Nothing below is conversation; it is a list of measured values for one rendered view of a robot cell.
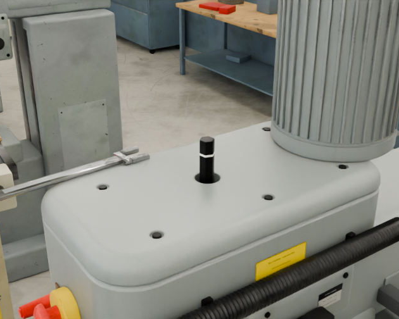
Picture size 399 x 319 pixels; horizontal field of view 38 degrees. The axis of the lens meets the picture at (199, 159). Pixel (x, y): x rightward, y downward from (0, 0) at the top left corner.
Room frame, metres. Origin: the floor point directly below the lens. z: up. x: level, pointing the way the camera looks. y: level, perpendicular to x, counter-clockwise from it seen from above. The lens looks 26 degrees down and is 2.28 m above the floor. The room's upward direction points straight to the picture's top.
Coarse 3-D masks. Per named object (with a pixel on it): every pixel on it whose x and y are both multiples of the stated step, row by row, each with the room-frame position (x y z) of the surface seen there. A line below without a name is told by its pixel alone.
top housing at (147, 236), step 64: (256, 128) 0.91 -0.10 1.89; (64, 192) 0.69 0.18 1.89; (128, 192) 0.69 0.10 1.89; (192, 192) 0.69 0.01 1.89; (256, 192) 0.69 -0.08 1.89; (320, 192) 0.70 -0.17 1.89; (64, 256) 0.62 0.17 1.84; (128, 256) 0.55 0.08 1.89; (192, 256) 0.57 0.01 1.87; (256, 256) 0.62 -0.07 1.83
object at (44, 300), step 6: (48, 294) 0.70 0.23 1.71; (36, 300) 0.69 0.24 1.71; (42, 300) 0.69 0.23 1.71; (48, 300) 0.69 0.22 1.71; (24, 306) 0.67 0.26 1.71; (30, 306) 0.67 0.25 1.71; (48, 306) 0.68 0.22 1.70; (18, 312) 0.67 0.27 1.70; (24, 312) 0.67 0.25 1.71; (30, 312) 0.67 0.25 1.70; (24, 318) 0.66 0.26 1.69
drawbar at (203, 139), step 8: (208, 136) 0.75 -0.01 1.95; (200, 144) 0.73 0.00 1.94; (208, 144) 0.73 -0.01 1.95; (200, 152) 0.73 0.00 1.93; (208, 152) 0.73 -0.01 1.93; (200, 160) 0.73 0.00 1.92; (208, 160) 0.73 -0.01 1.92; (200, 168) 0.73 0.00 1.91; (208, 168) 0.73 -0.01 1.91; (200, 176) 0.73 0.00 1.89; (208, 176) 0.73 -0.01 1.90
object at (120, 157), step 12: (120, 156) 0.79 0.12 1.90; (132, 156) 0.79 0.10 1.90; (144, 156) 0.79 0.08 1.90; (72, 168) 0.75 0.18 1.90; (84, 168) 0.75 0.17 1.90; (96, 168) 0.75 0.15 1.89; (36, 180) 0.71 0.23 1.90; (48, 180) 0.71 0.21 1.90; (60, 180) 0.72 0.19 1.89; (0, 192) 0.68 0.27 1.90; (12, 192) 0.68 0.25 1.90; (24, 192) 0.69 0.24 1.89
